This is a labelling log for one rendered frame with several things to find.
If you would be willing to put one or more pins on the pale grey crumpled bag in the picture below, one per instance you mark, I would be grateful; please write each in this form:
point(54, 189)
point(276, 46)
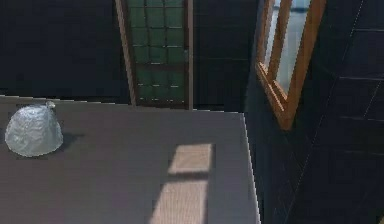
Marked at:
point(33, 131)

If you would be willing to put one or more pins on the wooden framed window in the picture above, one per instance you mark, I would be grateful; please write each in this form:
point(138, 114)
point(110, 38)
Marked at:
point(287, 56)

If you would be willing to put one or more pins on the grey table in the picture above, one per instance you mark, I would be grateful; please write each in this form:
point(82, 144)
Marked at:
point(126, 166)

